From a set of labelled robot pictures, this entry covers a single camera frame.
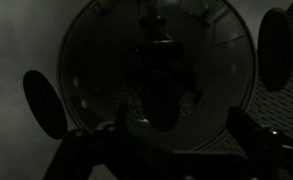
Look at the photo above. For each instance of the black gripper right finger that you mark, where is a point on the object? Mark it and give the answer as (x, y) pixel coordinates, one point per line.
(262, 144)

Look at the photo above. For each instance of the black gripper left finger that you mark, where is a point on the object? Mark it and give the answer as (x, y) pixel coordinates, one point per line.
(121, 116)

